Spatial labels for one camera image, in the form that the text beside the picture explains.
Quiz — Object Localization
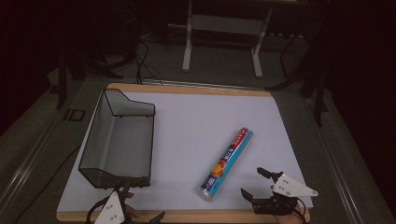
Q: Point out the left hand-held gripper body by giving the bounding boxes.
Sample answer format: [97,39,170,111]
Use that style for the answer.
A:
[93,190,152,224]

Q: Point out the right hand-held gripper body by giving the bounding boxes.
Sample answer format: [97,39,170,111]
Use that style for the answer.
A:
[251,173,319,217]

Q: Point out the blue cling film roll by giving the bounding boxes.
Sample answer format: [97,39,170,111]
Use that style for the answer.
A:
[196,126,254,203]

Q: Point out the black mesh basket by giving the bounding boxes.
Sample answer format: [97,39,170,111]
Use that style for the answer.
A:
[78,88,156,189]

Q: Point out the person's left hand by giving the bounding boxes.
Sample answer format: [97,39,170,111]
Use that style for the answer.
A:
[123,192,141,219]

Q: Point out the person's right hand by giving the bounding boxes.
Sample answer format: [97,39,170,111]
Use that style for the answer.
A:
[273,204,308,224]

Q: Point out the black stand legs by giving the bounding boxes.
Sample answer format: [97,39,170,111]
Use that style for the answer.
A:
[266,29,330,128]
[55,31,126,110]

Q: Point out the white mat work board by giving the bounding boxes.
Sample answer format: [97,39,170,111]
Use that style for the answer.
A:
[57,91,314,213]

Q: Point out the white metal stand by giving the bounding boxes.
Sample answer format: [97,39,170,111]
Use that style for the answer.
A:
[181,0,276,79]

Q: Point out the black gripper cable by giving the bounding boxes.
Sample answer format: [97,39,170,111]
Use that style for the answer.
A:
[85,196,110,224]

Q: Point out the aluminium rail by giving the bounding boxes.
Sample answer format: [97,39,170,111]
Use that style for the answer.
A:
[303,94,367,224]
[0,116,64,216]

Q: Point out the black rectangular bracket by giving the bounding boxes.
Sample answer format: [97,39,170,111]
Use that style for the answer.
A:
[63,108,86,122]

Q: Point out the black floor cable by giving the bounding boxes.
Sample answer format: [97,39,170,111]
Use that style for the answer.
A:
[134,39,163,86]

